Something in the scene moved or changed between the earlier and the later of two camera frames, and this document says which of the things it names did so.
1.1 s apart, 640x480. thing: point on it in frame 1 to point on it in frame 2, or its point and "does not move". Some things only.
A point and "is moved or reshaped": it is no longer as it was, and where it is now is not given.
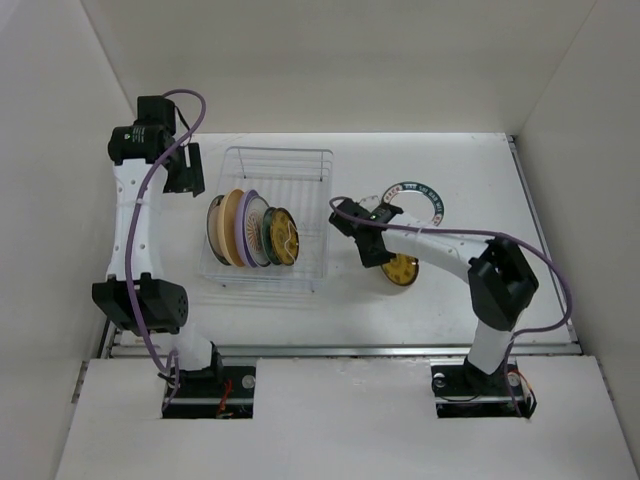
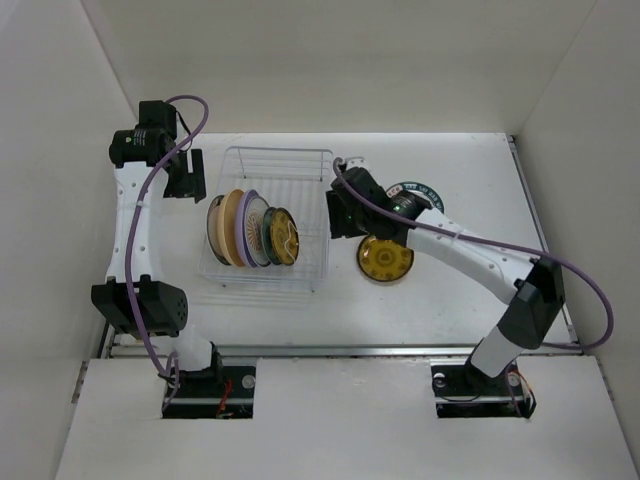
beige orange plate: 226,227 does not move
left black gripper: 188,180 does not move
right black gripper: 371,260 to 338,226
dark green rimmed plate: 267,236 does not move
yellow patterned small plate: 402,269 is moved or reshaped
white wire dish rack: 298,180 does not move
